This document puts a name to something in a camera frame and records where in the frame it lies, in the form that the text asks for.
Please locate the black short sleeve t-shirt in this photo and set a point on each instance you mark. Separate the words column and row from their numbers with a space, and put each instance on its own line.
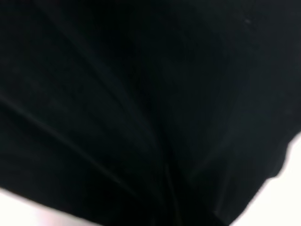
column 147, row 112

